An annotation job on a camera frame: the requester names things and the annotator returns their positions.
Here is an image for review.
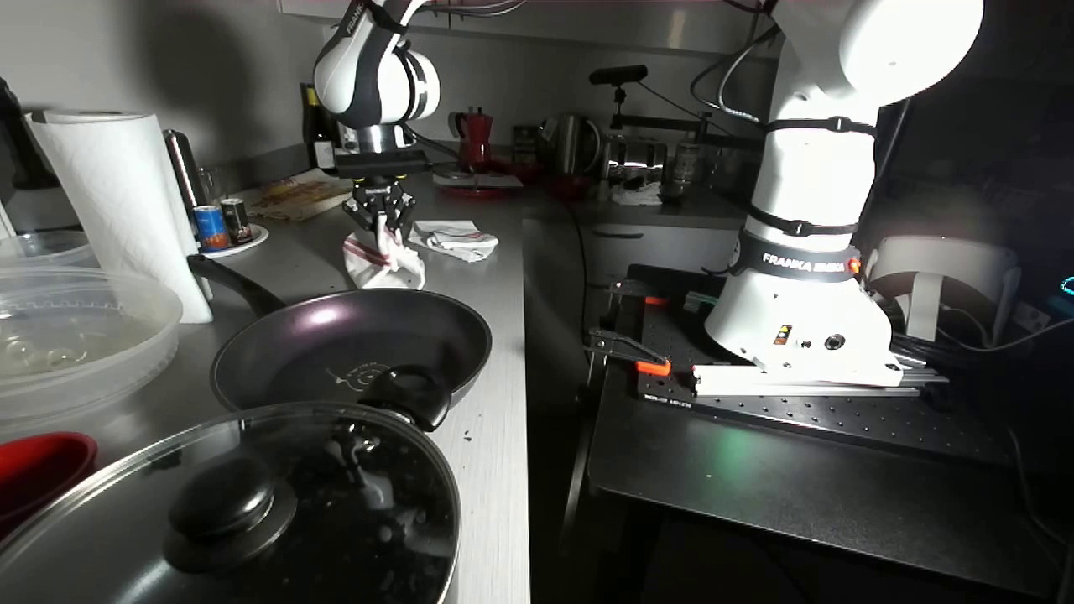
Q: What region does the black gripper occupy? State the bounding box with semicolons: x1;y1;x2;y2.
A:
345;170;412;228

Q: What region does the white towel with red stripe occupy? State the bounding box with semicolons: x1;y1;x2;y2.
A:
343;226;427;289

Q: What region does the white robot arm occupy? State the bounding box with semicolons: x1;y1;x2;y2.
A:
316;0;982;397

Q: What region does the black frying pan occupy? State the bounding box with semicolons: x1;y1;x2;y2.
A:
191;257;495;430

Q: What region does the white paper towel roll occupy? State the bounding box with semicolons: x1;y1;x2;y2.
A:
28;110;213;323

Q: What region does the red moka pot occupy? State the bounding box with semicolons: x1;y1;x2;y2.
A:
449;108;495;170

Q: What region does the white plate with cans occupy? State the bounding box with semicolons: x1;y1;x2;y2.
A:
199;226;270;257

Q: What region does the blue can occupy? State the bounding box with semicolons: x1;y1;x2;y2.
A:
191;203;227;249

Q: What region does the steel kettle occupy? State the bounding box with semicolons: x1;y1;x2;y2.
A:
554;115;605;177

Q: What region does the black pot with glass lid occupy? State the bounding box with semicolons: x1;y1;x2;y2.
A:
0;403;459;604

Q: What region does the clear plastic container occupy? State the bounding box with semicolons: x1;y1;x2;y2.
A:
0;269;182;422

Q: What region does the red bowl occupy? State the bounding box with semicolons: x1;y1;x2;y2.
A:
0;433;98;529

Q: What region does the orange handled clamp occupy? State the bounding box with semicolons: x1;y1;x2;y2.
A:
586;330;674;380

